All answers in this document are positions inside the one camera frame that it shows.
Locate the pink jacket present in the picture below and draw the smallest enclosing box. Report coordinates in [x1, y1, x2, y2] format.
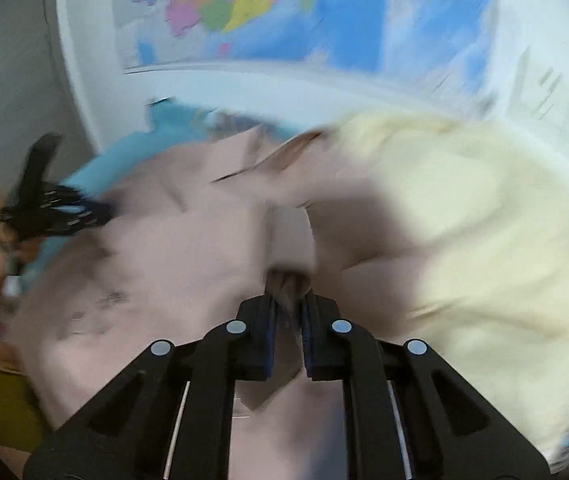
[6, 127, 447, 480]

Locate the teal grey bed sheet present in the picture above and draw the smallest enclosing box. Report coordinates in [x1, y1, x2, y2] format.
[18, 96, 307, 291]

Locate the mustard brown garment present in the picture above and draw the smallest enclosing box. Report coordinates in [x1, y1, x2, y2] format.
[0, 370, 51, 453]

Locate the cream jacket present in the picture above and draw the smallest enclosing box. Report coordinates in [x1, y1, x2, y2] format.
[333, 114, 569, 470]

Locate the colourful wall map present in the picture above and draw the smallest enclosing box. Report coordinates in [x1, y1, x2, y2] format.
[112, 0, 495, 99]

